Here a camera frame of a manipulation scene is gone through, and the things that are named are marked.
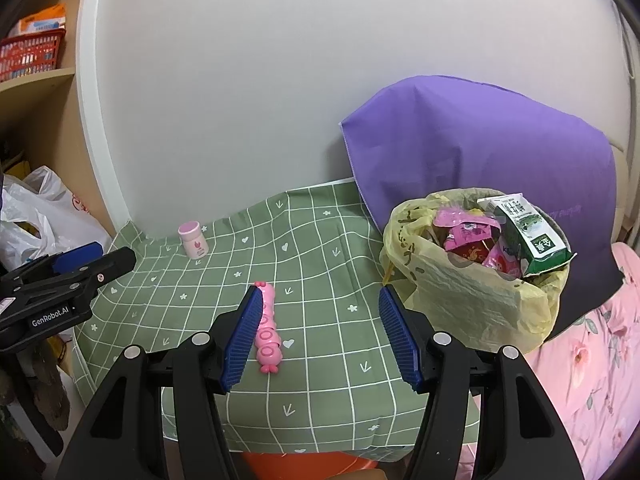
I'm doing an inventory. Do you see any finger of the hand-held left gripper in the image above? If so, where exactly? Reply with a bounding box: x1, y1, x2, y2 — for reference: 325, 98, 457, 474
30, 246, 137, 307
5, 241, 104, 286

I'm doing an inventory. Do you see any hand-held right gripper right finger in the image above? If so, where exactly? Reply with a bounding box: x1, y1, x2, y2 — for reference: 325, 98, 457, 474
378, 285, 586, 480

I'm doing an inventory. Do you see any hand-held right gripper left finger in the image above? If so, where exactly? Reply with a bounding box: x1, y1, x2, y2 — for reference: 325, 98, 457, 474
55, 285, 266, 480

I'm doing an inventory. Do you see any yellow plastic trash bag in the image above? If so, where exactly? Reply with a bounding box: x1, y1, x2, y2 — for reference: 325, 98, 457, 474
379, 187, 571, 356

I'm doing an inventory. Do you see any pink yellow snack packet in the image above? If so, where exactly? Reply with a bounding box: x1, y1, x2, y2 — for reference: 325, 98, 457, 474
442, 222, 493, 253

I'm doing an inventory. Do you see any cartoon print wrapper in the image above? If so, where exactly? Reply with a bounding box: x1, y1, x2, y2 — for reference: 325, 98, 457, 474
482, 242, 526, 281

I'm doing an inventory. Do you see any clear pink wrapper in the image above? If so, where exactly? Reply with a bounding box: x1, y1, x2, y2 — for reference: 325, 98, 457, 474
434, 206, 483, 228

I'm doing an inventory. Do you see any green white milk carton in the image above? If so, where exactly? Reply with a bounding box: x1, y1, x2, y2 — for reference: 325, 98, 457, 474
476, 192, 575, 280

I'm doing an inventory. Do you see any pink caterpillar toy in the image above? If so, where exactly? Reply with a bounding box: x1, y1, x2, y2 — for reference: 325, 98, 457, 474
252, 282, 284, 375

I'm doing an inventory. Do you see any white plastic bag red print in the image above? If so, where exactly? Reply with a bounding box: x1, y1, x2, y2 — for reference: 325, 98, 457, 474
22, 165, 115, 256

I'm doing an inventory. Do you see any small pink white bottle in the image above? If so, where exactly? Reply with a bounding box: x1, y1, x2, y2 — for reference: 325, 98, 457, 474
178, 221, 208, 260

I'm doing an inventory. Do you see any green checked tablecloth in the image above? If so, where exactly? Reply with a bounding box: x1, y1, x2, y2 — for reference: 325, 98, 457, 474
72, 180, 481, 463

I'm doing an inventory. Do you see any wooden shelf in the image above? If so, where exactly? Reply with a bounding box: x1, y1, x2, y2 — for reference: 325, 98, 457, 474
0, 0, 116, 241

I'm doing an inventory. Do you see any pink floral bedsheet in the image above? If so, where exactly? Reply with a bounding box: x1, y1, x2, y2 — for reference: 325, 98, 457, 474
460, 242, 640, 480

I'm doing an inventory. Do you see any purple fabric bag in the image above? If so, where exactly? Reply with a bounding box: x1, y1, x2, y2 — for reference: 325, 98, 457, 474
340, 75, 626, 346

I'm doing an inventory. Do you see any red plastic basket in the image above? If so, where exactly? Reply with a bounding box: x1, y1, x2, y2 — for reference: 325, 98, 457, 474
0, 29, 67, 83

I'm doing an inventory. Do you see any orange white packet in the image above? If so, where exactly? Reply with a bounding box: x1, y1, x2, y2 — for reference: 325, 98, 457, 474
17, 3, 67, 36

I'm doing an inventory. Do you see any grey striped curtain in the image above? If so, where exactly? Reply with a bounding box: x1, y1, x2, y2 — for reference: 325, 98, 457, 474
612, 5, 640, 246

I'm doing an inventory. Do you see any white door frame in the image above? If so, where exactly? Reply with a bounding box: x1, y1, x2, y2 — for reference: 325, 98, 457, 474
75, 0, 133, 241

